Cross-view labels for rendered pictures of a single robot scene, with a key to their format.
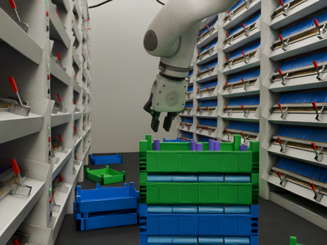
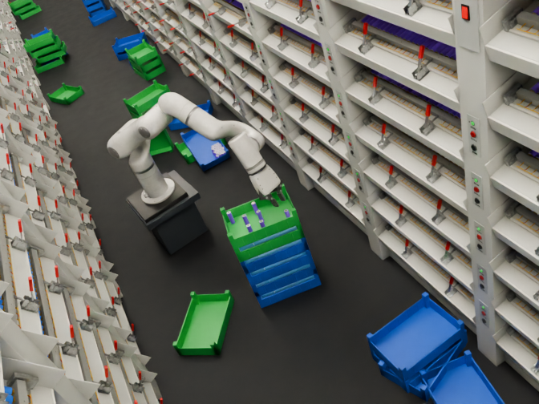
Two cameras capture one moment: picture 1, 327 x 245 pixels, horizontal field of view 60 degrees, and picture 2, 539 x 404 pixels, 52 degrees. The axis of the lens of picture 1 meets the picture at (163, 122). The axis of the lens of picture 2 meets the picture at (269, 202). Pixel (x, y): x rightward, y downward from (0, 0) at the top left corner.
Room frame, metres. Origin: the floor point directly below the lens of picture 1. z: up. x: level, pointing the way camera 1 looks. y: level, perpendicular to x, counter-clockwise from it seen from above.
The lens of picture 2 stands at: (2.61, -0.10, 1.93)
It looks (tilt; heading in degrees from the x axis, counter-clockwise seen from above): 39 degrees down; 178
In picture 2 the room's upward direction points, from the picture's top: 21 degrees counter-clockwise
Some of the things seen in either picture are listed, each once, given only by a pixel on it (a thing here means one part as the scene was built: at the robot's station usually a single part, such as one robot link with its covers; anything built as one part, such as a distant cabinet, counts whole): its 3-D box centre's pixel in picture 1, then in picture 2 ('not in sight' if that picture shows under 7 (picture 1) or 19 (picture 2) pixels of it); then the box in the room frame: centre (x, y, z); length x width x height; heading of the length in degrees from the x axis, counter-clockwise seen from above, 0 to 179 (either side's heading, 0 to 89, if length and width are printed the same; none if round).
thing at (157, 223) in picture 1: (194, 206); (269, 241); (0.80, -0.09, 0.28); 0.30 x 0.20 x 0.08; 89
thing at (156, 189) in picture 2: not in sight; (151, 179); (0.14, -0.54, 0.40); 0.19 x 0.19 x 0.18
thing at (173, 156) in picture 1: (195, 151); (259, 216); (0.80, -0.09, 0.44); 0.30 x 0.20 x 0.08; 89
